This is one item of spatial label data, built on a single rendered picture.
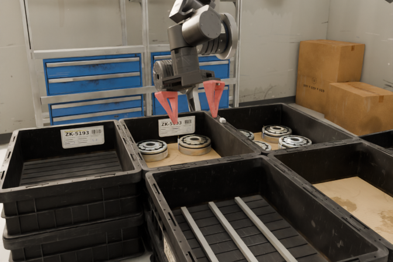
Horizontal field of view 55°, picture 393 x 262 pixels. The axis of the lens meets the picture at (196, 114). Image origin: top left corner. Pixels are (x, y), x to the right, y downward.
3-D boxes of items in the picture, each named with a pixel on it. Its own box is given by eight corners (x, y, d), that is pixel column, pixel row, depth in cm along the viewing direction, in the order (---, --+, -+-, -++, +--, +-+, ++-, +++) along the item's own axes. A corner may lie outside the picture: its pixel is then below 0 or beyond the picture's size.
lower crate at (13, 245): (24, 199, 116) (19, 164, 113) (121, 184, 126) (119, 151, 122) (9, 289, 80) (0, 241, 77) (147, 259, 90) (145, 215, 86)
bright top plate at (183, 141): (175, 138, 123) (175, 136, 123) (203, 134, 126) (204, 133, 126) (184, 149, 114) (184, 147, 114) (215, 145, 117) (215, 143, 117)
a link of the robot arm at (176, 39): (182, 27, 85) (161, 26, 82) (201, 17, 80) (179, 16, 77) (186, 57, 85) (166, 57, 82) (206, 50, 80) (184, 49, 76)
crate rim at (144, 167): (118, 126, 120) (117, 119, 119) (206, 116, 129) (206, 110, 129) (144, 181, 84) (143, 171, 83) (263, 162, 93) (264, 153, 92)
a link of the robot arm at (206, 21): (204, 20, 88) (176, -3, 84) (238, 2, 79) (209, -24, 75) (189, 62, 84) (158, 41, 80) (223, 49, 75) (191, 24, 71)
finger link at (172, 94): (174, 124, 87) (168, 84, 87) (202, 120, 84) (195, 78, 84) (158, 126, 81) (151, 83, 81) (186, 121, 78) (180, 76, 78)
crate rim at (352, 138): (206, 116, 129) (206, 109, 129) (282, 108, 139) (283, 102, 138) (263, 162, 93) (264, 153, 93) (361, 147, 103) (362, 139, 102)
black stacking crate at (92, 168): (20, 166, 113) (14, 131, 110) (119, 154, 122) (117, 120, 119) (2, 245, 77) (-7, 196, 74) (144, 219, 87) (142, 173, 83)
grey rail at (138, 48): (28, 57, 268) (27, 51, 267) (234, 45, 337) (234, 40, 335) (28, 59, 260) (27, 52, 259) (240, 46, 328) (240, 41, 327)
